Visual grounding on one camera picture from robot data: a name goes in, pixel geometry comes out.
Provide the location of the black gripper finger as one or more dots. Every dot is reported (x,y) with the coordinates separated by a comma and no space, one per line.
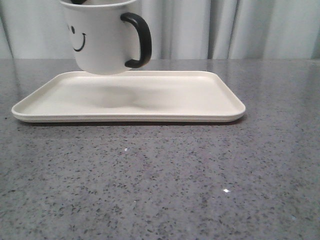
(78,2)

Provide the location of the white smiley mug black handle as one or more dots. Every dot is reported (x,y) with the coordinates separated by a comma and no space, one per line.
(108,36)

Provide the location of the grey pleated curtain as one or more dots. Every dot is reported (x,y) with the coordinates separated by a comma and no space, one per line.
(180,29)

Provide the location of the cream rectangular plastic tray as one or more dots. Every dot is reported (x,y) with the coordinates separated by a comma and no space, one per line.
(132,96)

